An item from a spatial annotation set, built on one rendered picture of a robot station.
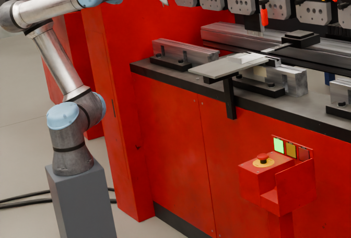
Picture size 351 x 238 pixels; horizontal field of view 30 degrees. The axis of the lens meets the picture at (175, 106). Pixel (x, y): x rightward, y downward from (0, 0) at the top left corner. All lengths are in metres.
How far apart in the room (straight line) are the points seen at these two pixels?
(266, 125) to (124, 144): 1.12
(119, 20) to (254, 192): 1.40
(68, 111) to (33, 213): 1.72
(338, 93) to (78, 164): 0.94
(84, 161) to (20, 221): 1.60
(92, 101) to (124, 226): 1.30
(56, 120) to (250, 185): 0.70
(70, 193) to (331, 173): 0.91
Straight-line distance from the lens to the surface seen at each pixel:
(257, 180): 2.15
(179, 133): 3.07
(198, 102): 2.85
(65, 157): 2.35
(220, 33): 3.26
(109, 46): 3.26
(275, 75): 2.57
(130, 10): 3.29
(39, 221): 3.85
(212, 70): 2.52
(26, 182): 4.40
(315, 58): 2.77
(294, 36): 2.77
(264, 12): 2.45
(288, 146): 2.21
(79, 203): 2.39
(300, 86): 2.51
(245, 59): 2.61
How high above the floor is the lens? 1.69
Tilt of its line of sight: 19 degrees down
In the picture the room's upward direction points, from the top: 8 degrees counter-clockwise
